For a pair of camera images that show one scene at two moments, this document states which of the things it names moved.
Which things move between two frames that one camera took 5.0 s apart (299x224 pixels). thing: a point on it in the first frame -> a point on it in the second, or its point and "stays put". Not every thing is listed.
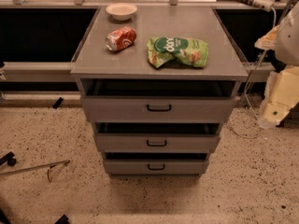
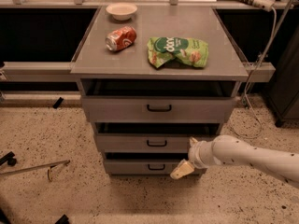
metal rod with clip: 44,166 stays put
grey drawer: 158,143 stays put
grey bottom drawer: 156,166 stays put
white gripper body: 288,44 -> 196,155
